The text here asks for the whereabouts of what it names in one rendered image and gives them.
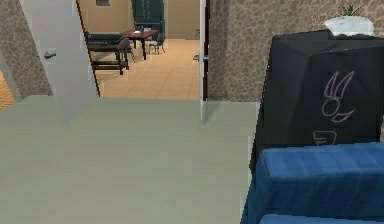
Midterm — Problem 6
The white plant pot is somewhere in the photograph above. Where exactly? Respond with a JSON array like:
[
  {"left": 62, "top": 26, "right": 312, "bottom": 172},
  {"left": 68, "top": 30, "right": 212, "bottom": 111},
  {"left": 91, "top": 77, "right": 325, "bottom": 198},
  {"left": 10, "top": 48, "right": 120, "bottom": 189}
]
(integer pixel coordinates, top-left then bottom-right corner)
[{"left": 324, "top": 15, "right": 375, "bottom": 37}]

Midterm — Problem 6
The white room door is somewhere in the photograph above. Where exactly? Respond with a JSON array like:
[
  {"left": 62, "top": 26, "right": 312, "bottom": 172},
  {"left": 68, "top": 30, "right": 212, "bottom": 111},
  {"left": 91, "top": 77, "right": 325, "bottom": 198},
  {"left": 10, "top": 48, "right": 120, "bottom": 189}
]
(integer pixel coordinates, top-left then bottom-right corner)
[{"left": 199, "top": 0, "right": 207, "bottom": 124}]

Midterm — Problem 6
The green house plant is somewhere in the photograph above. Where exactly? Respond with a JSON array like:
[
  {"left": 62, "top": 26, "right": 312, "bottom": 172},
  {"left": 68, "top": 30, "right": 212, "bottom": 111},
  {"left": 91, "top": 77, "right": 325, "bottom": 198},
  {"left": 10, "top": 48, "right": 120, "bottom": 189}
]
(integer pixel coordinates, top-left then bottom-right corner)
[{"left": 337, "top": 2, "right": 365, "bottom": 17}]

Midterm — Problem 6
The black bench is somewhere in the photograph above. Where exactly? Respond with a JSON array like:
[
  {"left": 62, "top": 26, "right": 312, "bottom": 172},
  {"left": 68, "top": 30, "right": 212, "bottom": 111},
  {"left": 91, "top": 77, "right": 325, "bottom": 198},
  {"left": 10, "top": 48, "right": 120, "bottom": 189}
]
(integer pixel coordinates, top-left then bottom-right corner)
[{"left": 84, "top": 31, "right": 136, "bottom": 76}]

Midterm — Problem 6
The grey room door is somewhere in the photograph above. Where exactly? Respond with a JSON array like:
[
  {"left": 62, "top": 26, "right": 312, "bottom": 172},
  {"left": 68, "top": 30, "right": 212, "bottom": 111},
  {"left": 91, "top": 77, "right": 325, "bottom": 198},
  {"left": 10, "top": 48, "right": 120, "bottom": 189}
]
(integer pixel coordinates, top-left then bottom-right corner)
[{"left": 18, "top": 0, "right": 100, "bottom": 125}]

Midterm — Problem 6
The dark blue cupboard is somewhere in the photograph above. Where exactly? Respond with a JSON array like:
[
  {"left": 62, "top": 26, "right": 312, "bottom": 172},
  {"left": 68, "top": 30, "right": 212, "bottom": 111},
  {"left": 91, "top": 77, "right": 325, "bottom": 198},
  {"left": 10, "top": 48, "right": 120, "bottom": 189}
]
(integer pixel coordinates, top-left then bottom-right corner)
[{"left": 130, "top": 0, "right": 166, "bottom": 34}]

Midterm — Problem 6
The grey chair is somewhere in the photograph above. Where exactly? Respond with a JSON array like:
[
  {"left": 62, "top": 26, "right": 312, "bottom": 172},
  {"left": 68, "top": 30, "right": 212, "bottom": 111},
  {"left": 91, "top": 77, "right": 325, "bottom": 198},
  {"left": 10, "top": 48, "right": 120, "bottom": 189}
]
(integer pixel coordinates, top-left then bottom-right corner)
[{"left": 148, "top": 32, "right": 166, "bottom": 55}]

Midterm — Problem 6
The dark red table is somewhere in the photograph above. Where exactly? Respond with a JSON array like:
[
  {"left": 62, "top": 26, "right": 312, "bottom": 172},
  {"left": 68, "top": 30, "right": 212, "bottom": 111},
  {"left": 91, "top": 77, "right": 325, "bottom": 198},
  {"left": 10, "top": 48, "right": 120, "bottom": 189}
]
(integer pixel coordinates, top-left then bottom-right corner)
[{"left": 122, "top": 29, "right": 159, "bottom": 61}]

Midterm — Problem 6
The black cloth with pale print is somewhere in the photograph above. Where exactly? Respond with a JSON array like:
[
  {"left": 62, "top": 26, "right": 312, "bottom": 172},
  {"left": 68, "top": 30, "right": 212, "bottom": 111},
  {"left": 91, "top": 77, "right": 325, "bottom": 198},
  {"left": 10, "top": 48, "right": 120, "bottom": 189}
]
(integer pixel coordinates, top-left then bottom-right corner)
[{"left": 250, "top": 29, "right": 384, "bottom": 174}]

